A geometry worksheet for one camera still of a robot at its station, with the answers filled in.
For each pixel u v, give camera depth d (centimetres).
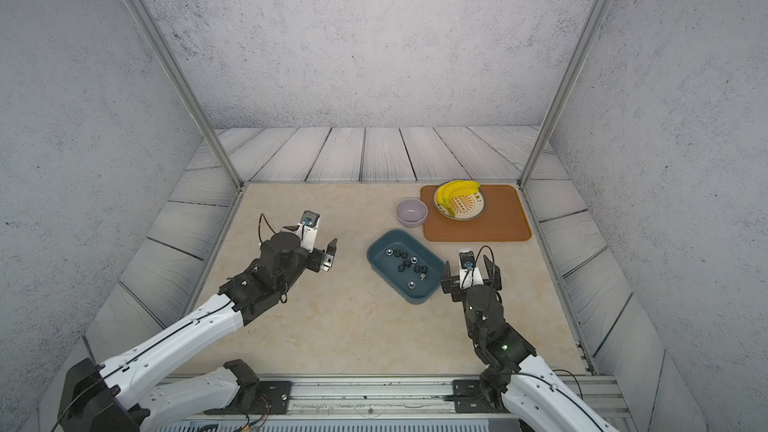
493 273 70
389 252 99
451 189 111
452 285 70
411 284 91
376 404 73
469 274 63
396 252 99
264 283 57
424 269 96
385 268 95
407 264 96
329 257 71
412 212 108
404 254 99
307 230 64
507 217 108
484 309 56
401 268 96
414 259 98
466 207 112
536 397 51
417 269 96
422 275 93
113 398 39
